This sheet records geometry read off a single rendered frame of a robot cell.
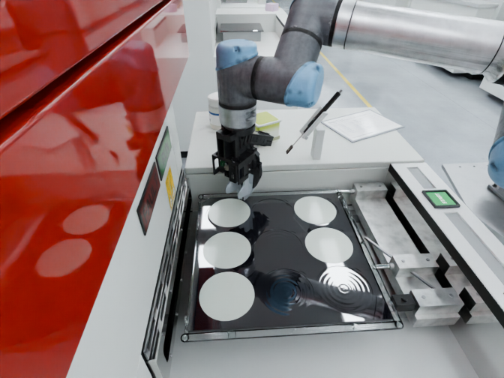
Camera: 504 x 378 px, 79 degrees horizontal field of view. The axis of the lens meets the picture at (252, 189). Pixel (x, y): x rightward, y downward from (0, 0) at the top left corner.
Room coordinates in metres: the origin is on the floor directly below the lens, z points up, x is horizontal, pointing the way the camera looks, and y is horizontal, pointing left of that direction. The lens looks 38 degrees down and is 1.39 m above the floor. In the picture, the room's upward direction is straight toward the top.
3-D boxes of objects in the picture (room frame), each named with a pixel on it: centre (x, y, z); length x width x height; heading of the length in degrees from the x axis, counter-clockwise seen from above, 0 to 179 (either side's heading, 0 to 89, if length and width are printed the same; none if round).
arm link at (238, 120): (0.58, 0.03, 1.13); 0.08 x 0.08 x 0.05
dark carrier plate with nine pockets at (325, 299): (0.43, -0.06, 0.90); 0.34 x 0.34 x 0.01; 3
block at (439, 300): (0.31, -0.33, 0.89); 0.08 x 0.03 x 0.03; 93
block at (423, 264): (0.39, -0.32, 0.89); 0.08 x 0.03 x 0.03; 93
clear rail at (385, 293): (0.44, -0.24, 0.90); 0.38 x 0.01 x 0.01; 3
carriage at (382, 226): (0.47, -0.32, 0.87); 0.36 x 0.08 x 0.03; 3
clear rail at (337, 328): (0.25, -0.07, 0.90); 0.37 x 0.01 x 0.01; 93
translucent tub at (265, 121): (0.78, -0.03, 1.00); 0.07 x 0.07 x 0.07; 30
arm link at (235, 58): (0.58, 0.03, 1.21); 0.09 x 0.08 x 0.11; 64
